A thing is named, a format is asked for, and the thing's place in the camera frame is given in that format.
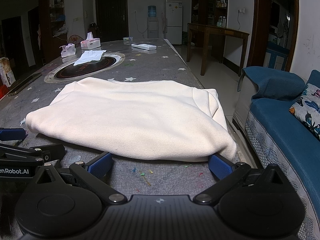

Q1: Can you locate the dark wooden display cabinet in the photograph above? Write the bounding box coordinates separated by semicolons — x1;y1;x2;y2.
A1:
192;0;228;28

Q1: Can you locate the white refrigerator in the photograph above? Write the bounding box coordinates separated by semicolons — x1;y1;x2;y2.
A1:
164;0;183;45

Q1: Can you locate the cream sweater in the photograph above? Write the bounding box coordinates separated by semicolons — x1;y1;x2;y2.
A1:
26;77;237;163

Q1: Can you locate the round built-in induction cooker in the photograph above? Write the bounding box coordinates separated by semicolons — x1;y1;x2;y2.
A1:
44;52;125;83

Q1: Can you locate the white plastic bag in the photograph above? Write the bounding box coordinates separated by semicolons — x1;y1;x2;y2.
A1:
55;25;68;37

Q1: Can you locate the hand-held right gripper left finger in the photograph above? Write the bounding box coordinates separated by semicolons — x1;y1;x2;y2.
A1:
35;152;128;204

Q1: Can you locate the dark door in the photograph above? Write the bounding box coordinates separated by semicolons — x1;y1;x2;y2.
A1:
95;0;129;37

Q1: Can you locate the white water dispenser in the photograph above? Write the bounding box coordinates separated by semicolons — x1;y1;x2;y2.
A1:
147;17;160;37

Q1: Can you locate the blue sofa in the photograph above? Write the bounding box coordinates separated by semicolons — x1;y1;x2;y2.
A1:
234;66;320;240

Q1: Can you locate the polka dot play tent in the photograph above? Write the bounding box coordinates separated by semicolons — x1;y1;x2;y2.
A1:
68;34;81;46

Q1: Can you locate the small pink white tissue box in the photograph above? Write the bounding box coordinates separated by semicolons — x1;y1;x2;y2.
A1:
59;43;76;58

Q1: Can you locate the cardboard carton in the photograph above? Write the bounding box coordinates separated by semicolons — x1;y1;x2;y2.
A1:
0;57;16;87

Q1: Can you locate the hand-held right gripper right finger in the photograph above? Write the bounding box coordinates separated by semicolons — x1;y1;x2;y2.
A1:
192;153;288;205

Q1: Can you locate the blue cabinet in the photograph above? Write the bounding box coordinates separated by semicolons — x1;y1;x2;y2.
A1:
265;41;292;72

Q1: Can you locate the dark wooden shelf cabinet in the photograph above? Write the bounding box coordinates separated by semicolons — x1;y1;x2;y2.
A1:
41;0;65;65

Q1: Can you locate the white tissue paper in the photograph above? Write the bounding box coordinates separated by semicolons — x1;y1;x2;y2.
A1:
73;50;107;67

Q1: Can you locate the large pink white tissue box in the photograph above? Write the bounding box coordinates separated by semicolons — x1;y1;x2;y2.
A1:
80;32;101;50

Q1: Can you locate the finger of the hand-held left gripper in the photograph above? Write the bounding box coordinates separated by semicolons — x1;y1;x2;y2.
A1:
0;143;66;167
0;128;27;142

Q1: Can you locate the dark wooden side table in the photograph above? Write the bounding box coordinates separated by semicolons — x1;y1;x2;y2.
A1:
187;23;250;76

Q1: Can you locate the dark smartphone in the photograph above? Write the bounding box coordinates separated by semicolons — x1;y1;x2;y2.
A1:
7;73;42;97

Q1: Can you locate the white remote control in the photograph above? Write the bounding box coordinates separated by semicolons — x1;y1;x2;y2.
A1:
131;43;157;51

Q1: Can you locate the butterfly print cushion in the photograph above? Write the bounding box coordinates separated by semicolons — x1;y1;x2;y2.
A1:
289;83;320;140

